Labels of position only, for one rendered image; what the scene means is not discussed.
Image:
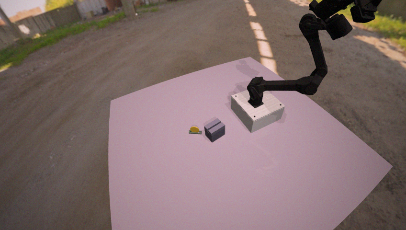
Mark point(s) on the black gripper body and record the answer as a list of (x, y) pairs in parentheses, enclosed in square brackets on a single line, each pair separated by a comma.
[(358, 15)]

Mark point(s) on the gold coin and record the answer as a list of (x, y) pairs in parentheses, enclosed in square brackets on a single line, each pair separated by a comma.
[(194, 129)]

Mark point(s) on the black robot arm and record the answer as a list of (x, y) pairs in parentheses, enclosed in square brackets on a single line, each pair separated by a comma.
[(337, 26)]

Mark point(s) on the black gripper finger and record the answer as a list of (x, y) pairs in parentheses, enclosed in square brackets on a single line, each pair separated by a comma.
[(369, 5)]

